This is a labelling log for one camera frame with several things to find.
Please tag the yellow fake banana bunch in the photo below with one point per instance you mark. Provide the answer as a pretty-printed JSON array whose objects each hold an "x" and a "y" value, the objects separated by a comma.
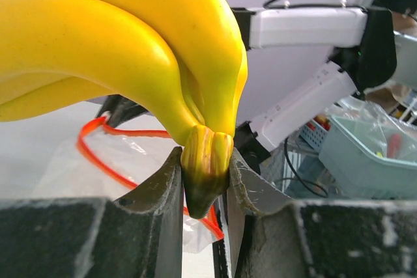
[{"x": 182, "y": 60}]

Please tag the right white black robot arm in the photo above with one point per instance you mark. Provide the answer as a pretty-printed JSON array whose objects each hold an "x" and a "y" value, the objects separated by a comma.
[{"x": 302, "y": 59}]

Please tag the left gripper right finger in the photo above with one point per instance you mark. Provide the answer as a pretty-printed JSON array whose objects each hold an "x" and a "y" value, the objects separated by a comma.
[{"x": 272, "y": 235}]

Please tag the light blue storage basket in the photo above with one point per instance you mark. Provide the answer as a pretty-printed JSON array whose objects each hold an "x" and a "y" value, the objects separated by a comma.
[{"x": 370, "y": 160}]

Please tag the clear zip top bag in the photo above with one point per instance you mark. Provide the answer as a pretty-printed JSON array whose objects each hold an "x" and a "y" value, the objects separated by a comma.
[{"x": 104, "y": 162}]

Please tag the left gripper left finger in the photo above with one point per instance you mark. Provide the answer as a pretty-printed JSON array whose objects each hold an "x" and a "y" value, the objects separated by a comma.
[{"x": 137, "y": 235}]

